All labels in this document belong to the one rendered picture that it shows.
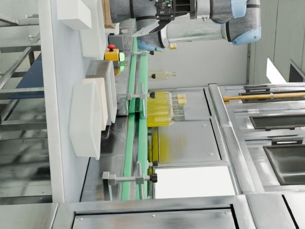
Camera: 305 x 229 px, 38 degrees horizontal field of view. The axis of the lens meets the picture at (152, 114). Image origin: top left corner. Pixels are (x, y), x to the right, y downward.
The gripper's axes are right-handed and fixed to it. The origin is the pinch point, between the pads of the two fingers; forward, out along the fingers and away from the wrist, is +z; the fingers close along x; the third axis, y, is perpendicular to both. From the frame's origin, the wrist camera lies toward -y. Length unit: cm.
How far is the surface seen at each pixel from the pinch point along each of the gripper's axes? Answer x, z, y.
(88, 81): 20.4, 17.6, -23.1
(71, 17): 2.8, 15.7, 12.0
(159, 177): 62, -7, -44
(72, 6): -0.5, 15.2, 12.0
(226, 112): 40, -44, -99
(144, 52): 5, -1, -110
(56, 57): 13.9, 19.8, 16.5
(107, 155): 49, 13, -28
